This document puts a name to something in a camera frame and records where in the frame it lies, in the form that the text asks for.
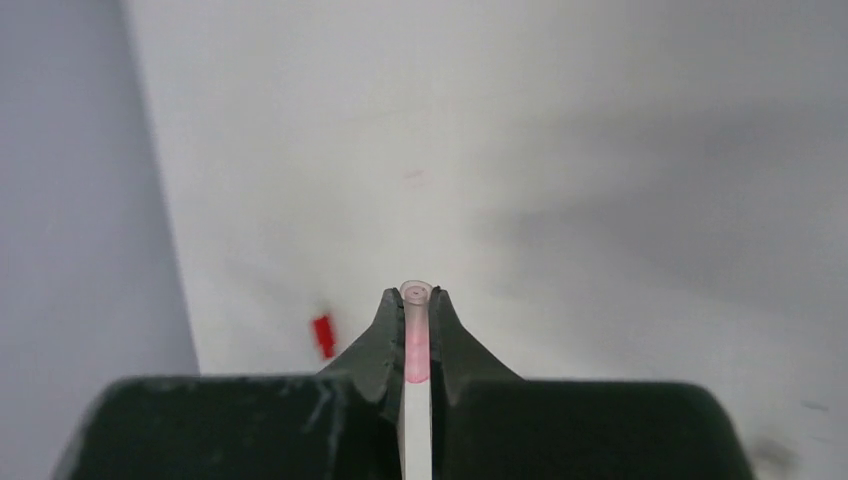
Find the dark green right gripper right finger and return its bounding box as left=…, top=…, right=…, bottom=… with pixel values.
left=429, top=288, right=753, bottom=479

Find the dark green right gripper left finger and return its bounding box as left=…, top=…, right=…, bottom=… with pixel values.
left=53, top=288, right=404, bottom=479

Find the red pen cap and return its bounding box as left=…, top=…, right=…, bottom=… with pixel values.
left=311, top=313, right=337, bottom=360

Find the pink highlighter cap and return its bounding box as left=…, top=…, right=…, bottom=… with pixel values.
left=399, top=280, right=432, bottom=384

